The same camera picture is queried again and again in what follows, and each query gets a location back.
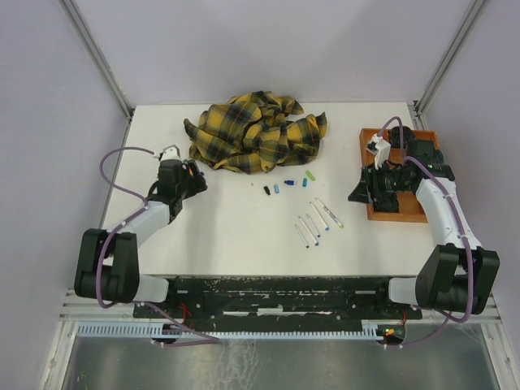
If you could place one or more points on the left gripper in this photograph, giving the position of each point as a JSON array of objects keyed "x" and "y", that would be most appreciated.
[{"x": 198, "y": 183}]

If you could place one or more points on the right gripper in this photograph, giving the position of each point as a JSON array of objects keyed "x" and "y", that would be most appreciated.
[{"x": 369, "y": 186}]

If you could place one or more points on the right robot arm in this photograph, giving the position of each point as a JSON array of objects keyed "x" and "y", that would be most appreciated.
[{"x": 456, "y": 280}]

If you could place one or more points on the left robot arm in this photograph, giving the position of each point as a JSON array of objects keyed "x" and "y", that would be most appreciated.
[{"x": 108, "y": 264}]

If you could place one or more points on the orange compartment tray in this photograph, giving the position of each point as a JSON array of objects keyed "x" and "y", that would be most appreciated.
[{"x": 398, "y": 203}]

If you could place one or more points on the black rolled sock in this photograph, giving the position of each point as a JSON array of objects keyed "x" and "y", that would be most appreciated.
[{"x": 400, "y": 137}]

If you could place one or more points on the yellow plaid cloth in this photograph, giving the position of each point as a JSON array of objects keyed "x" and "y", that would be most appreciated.
[{"x": 256, "y": 132}]

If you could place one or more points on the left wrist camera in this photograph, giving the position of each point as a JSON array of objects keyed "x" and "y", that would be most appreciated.
[{"x": 168, "y": 153}]

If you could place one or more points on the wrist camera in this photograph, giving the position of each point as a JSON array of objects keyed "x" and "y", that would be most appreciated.
[
  {"x": 380, "y": 149},
  {"x": 168, "y": 153}
]

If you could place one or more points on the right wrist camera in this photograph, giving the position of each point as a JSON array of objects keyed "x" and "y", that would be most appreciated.
[{"x": 380, "y": 149}]

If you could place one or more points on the right aluminium frame post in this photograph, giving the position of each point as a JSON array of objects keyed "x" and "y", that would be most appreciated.
[{"x": 470, "y": 18}]

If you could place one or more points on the aluminium frame post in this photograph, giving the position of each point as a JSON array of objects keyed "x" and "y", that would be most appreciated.
[
  {"x": 80, "y": 25},
  {"x": 470, "y": 18}
]

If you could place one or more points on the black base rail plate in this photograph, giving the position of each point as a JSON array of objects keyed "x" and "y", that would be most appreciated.
[{"x": 278, "y": 304}]

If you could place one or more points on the left aluminium frame post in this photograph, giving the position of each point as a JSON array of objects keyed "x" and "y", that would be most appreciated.
[{"x": 80, "y": 25}]

